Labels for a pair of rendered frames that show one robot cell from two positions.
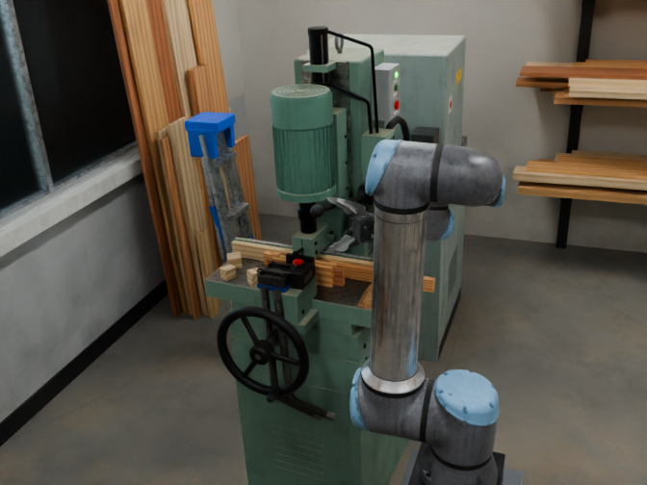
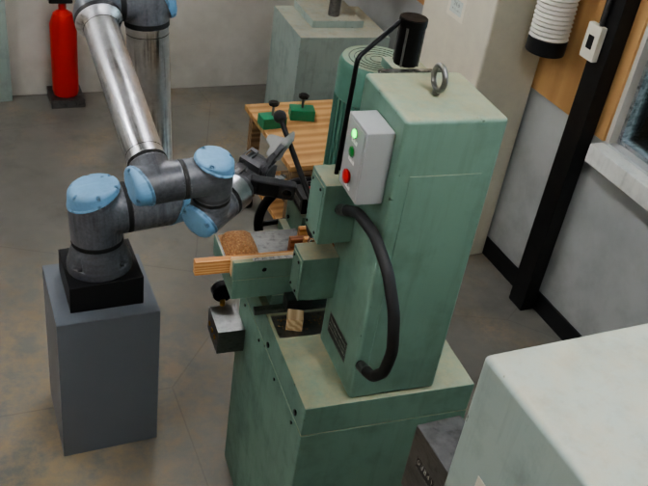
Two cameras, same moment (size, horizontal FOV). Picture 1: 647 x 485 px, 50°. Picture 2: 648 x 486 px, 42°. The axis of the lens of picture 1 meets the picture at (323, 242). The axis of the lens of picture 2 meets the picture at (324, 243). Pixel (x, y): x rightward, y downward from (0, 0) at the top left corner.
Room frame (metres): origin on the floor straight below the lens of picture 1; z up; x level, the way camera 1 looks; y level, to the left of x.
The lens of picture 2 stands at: (3.12, -1.37, 2.18)
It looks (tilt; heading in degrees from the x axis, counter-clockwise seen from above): 34 degrees down; 131
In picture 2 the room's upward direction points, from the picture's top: 9 degrees clockwise
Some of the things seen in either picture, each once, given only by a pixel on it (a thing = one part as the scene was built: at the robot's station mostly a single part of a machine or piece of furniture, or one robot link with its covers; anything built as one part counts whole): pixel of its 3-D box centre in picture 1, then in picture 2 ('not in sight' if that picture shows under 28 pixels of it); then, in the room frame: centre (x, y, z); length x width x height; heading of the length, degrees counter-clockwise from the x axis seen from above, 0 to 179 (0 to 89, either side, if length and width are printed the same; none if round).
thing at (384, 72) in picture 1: (385, 91); (365, 157); (2.19, -0.22, 1.40); 0.10 x 0.06 x 0.16; 155
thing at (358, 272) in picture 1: (345, 270); (300, 257); (1.91, -0.06, 0.92); 0.56 x 0.02 x 0.04; 65
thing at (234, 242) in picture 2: (378, 292); (240, 243); (1.77, -0.15, 0.92); 0.14 x 0.09 x 0.04; 155
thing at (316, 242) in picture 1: (312, 242); not in sight; (1.98, 0.03, 0.99); 0.14 x 0.07 x 0.09; 155
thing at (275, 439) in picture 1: (331, 389); (329, 434); (2.07, -0.01, 0.35); 0.58 x 0.45 x 0.71; 155
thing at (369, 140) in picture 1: (378, 155); (331, 203); (2.09, -0.19, 1.22); 0.09 x 0.08 x 0.15; 155
